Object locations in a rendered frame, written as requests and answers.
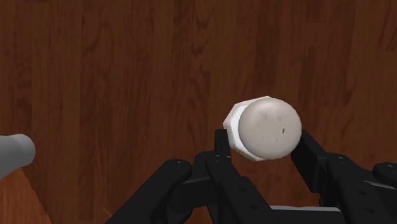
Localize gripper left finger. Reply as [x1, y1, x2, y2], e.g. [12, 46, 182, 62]
[105, 129, 274, 224]

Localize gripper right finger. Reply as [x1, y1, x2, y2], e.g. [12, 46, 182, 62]
[290, 129, 397, 224]

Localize white round cup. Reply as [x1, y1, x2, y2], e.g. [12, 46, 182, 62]
[223, 95, 303, 162]

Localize grey cylinder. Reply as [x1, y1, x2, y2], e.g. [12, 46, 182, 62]
[0, 134, 36, 179]

